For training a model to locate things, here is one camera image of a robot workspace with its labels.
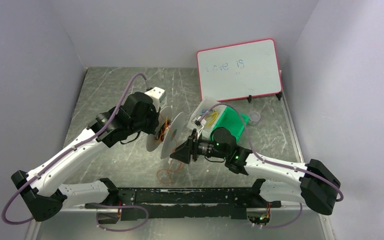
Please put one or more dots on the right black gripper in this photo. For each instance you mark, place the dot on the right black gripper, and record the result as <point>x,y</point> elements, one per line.
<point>194,148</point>

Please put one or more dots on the wires wound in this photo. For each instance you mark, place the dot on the wires wound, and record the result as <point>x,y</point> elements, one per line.
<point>160,135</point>

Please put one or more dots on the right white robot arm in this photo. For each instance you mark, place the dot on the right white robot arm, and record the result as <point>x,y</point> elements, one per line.
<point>312,183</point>

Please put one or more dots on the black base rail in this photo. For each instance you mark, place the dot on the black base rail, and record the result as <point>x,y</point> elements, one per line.
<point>133,204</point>

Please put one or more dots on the white plastic bin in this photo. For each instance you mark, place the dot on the white plastic bin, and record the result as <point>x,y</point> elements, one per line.
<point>211,117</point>

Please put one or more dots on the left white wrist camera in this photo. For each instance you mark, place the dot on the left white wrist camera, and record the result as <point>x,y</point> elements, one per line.
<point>158,96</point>

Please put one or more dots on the white filament spool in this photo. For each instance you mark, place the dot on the white filament spool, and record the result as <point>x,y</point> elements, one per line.
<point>171,137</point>

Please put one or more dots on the green plastic bin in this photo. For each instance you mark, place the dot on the green plastic bin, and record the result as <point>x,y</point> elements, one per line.
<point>231,121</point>

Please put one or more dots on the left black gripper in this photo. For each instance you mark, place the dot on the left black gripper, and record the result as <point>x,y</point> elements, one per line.
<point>154,121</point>

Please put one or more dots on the red framed whiteboard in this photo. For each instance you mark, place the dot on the red framed whiteboard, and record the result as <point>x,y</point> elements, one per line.
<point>239,71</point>

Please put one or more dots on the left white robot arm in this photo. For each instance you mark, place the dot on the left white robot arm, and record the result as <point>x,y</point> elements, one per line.
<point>43,189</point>

